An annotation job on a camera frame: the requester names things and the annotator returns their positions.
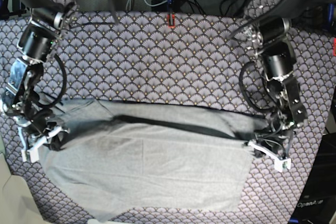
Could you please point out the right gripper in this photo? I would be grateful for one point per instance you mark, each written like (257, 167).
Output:
(40, 120)

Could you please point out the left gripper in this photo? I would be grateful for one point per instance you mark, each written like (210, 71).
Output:
(275, 138)

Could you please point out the grey T-shirt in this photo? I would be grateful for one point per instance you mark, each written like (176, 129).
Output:
(118, 156)

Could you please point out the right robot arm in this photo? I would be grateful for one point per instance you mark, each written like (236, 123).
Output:
(19, 99)

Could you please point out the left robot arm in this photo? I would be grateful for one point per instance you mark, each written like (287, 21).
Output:
(290, 76)

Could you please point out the red clamp at right edge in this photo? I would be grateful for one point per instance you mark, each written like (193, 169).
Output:
(334, 47)

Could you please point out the red black table clamp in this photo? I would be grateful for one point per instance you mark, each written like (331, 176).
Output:
(170, 14)

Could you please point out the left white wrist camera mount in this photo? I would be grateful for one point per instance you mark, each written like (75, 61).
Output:
(280, 163)

